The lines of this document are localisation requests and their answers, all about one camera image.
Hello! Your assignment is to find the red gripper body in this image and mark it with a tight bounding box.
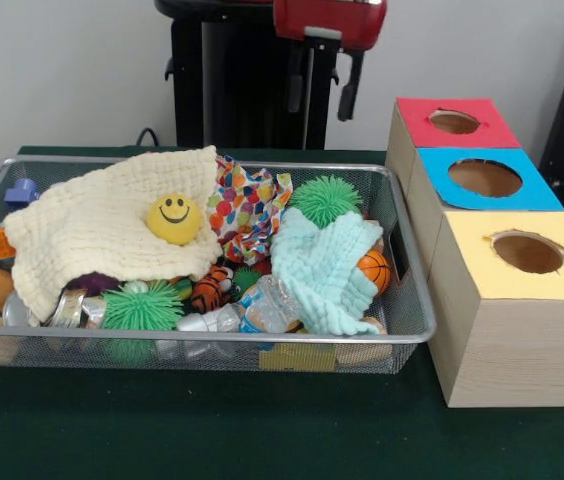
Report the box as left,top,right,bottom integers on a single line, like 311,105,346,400
272,0,388,54

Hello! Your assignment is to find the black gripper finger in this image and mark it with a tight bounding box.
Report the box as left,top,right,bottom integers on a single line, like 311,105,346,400
286,47,313,115
336,51,367,123

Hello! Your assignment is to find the green spiky rubber ball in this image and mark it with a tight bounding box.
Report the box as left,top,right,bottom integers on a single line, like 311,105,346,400
100,279,186,331
289,174,364,230

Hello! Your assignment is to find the light blue waffle cloth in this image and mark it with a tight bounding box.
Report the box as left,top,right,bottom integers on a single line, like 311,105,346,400
270,207,385,336

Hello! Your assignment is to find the wooden box with three holes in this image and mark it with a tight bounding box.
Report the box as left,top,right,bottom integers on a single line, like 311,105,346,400
384,97,564,409

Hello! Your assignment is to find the colourful polka dot cloth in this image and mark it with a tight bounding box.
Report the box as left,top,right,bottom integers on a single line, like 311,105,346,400
206,154,295,264

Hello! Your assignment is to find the small orange basketball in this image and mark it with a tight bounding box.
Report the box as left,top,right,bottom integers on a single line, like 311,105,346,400
356,249,392,295

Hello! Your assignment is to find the yellow smiley ball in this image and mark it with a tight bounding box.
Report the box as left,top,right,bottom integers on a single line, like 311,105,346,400
145,192,204,246

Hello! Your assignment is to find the crushed bottle with blue label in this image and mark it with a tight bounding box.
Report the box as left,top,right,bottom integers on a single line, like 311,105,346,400
239,275,303,335

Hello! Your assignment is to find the tiger plush toy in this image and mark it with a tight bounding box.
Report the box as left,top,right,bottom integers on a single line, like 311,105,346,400
190,264,236,314

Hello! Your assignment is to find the cream waffle cloth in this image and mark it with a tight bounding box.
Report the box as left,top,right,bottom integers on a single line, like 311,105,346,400
3,144,224,327

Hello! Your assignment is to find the purple toy block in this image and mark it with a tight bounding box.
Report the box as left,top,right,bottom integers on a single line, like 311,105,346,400
3,178,41,206

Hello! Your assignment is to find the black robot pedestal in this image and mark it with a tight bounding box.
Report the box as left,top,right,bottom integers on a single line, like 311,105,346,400
154,0,366,150

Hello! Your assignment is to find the black cable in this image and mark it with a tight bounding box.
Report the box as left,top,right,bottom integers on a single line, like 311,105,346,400
134,127,178,149

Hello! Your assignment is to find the shallow wire mesh bin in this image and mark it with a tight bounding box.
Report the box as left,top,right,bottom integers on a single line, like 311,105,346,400
0,154,437,375

